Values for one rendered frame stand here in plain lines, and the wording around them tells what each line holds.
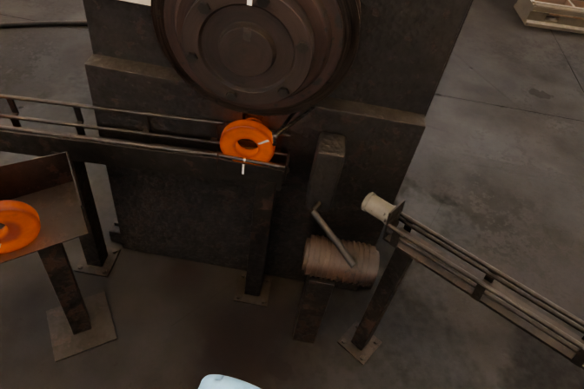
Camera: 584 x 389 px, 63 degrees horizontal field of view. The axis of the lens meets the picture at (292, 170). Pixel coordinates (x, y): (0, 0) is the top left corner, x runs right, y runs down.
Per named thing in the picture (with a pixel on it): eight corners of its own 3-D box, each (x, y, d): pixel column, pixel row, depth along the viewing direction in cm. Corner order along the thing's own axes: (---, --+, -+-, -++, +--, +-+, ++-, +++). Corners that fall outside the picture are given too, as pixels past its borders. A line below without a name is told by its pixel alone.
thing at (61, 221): (29, 316, 168) (-48, 175, 117) (107, 290, 178) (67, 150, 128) (37, 369, 156) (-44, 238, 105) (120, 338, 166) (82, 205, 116)
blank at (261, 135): (240, 165, 145) (238, 173, 142) (211, 129, 136) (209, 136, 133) (284, 151, 138) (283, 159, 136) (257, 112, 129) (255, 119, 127)
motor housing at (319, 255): (288, 310, 182) (309, 223, 144) (345, 320, 182) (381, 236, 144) (283, 342, 173) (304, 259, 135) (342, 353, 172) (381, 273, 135)
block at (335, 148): (308, 184, 152) (320, 127, 135) (332, 188, 152) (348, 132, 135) (303, 209, 145) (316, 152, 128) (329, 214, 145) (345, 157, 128)
